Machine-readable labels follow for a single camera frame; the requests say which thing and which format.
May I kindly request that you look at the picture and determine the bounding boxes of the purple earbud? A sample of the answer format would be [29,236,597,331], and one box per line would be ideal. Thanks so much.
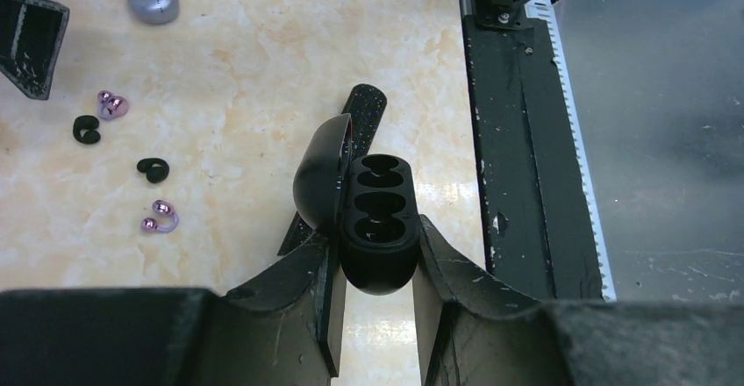
[97,90,130,120]
[140,199,180,233]

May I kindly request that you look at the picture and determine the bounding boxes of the purple earbud upper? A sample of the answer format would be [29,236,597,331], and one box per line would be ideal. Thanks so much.
[97,90,130,120]

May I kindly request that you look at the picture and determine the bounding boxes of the black earbud charging case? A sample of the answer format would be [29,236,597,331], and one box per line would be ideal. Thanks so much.
[292,114,420,296]

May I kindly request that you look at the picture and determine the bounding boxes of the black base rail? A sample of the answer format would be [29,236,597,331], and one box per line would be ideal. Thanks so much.
[460,0,617,301]

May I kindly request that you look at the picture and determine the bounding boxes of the purple earbud lower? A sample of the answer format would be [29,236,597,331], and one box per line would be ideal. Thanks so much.
[140,199,180,233]

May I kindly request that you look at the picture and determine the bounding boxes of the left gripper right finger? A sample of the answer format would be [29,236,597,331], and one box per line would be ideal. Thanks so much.
[412,217,743,385]

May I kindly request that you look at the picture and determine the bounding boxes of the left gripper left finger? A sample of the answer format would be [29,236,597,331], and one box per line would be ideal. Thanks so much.
[1,235,340,385]

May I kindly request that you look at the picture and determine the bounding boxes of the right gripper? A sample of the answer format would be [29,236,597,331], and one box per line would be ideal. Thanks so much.
[1,0,69,101]

